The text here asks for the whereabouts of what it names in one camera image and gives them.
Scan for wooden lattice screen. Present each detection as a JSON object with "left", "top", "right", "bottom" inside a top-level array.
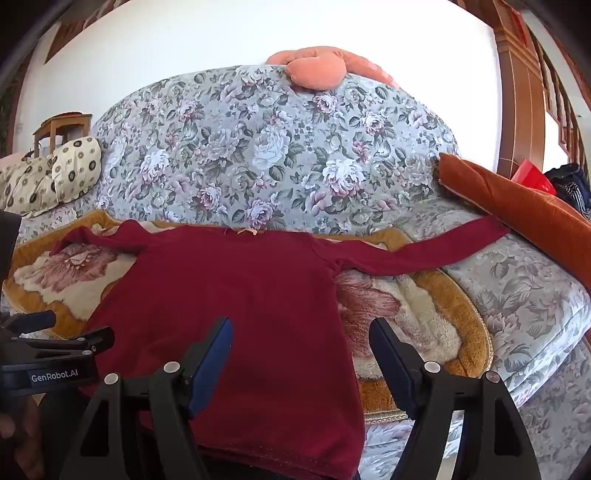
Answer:
[{"left": 43, "top": 14, "right": 83, "bottom": 66}]

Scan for peach plush cushion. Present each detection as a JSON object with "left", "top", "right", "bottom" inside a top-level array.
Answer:
[{"left": 265, "top": 45, "right": 402, "bottom": 91}]

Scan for yellow floral fleece blanket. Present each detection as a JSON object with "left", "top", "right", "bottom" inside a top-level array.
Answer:
[{"left": 2, "top": 210, "right": 495, "bottom": 423}]

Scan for person's left hand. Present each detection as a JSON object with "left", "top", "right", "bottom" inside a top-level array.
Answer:
[{"left": 0, "top": 396, "right": 45, "bottom": 480}]

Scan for dark red sweater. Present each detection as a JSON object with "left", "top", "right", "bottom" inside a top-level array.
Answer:
[{"left": 50, "top": 217, "right": 511, "bottom": 479}]

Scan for green plants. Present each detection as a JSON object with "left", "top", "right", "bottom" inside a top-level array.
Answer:
[{"left": 0, "top": 82, "right": 20, "bottom": 158}]

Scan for dark striped clothing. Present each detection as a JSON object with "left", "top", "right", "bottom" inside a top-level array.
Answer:
[{"left": 544, "top": 163, "right": 591, "bottom": 220}]

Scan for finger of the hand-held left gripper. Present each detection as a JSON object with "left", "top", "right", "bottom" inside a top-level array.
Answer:
[
  {"left": 0, "top": 310, "right": 57, "bottom": 334},
  {"left": 0, "top": 326, "right": 116, "bottom": 359}
]

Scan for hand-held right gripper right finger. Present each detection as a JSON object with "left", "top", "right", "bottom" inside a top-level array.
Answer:
[{"left": 368, "top": 316, "right": 542, "bottom": 480}]

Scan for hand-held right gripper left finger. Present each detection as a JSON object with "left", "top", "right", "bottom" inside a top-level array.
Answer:
[{"left": 58, "top": 316, "right": 235, "bottom": 480}]

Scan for floral sofa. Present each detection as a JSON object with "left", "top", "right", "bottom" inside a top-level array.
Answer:
[{"left": 0, "top": 64, "right": 591, "bottom": 480}]

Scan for red bag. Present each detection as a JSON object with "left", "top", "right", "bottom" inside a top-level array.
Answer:
[{"left": 512, "top": 158, "right": 557, "bottom": 196}]

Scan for orange velvet bolster cushion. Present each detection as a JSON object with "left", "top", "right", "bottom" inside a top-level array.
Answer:
[{"left": 436, "top": 152, "right": 591, "bottom": 292}]

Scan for wooden stair railing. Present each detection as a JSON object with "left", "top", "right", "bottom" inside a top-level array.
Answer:
[{"left": 462, "top": 0, "right": 591, "bottom": 182}]

